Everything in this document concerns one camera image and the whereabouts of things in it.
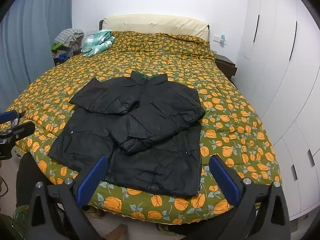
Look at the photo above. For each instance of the brown slipper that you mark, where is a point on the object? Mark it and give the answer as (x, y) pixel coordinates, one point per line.
(96, 210)

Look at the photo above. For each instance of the green plaid cloth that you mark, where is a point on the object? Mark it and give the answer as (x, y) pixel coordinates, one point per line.
(96, 42)

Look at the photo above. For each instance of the pile of mixed clothes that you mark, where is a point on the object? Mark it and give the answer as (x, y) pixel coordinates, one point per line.
(62, 53)

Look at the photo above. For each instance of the black puffer jacket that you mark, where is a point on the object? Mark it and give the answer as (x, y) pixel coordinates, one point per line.
(150, 105)

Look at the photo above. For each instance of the grey striped cloth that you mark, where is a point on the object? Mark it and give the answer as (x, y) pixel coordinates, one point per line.
(66, 36)

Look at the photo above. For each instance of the dark bed frame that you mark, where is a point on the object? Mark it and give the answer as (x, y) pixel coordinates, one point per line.
(101, 25)

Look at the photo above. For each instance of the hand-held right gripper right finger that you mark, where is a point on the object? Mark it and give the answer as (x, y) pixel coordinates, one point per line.
(223, 180)

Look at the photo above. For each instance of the white wardrobe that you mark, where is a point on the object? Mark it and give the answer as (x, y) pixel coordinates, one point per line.
(287, 92)

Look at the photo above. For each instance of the wall socket with blue plug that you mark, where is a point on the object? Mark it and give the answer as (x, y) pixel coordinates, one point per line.
(222, 40)

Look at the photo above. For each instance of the dark wooden nightstand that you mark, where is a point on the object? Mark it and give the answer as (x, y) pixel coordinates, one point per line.
(225, 63)

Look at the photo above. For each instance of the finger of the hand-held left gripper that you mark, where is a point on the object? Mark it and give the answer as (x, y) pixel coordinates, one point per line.
(20, 130)
(7, 117)

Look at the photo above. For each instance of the person's floral top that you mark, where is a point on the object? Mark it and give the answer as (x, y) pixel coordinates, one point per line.
(21, 217)

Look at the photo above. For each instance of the green orange floral quilt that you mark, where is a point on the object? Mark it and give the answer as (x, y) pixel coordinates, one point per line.
(225, 92)

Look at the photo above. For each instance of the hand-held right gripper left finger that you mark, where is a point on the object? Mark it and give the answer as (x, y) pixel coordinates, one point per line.
(91, 180)

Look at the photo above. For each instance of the cream padded headboard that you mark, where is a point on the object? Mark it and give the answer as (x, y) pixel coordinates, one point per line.
(155, 23)

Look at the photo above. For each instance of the blue curtain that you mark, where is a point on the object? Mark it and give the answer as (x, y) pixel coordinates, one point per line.
(32, 30)

